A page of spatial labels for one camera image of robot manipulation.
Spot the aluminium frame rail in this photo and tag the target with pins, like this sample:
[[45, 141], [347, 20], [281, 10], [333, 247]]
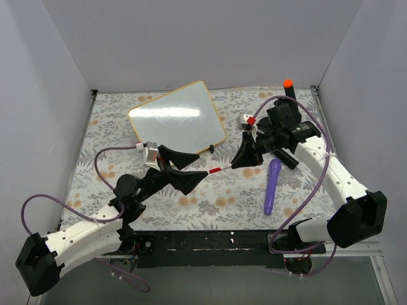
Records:
[[364, 248]]

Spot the floral table mat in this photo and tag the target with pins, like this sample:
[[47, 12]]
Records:
[[229, 199]]

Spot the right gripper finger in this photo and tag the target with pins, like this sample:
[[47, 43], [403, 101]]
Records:
[[247, 159], [246, 151]]

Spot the red marker cap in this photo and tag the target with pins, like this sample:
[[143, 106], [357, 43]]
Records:
[[214, 170]]

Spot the purple toy microphone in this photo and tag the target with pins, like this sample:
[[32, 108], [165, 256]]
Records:
[[273, 174]]

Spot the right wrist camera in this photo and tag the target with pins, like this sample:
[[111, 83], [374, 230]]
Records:
[[247, 123]]

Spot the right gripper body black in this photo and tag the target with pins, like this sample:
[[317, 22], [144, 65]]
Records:
[[257, 146]]

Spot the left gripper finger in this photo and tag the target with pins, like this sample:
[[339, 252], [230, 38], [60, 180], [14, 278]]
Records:
[[179, 159], [185, 182]]

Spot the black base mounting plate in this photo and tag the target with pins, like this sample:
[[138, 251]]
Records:
[[155, 249]]

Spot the yellow framed whiteboard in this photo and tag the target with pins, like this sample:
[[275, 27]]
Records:
[[184, 120]]

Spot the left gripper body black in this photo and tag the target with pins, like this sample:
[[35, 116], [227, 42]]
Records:
[[164, 167]]

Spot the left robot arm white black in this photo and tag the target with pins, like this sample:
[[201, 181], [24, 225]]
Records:
[[43, 260]]

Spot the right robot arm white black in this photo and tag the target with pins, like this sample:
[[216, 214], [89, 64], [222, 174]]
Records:
[[360, 213]]

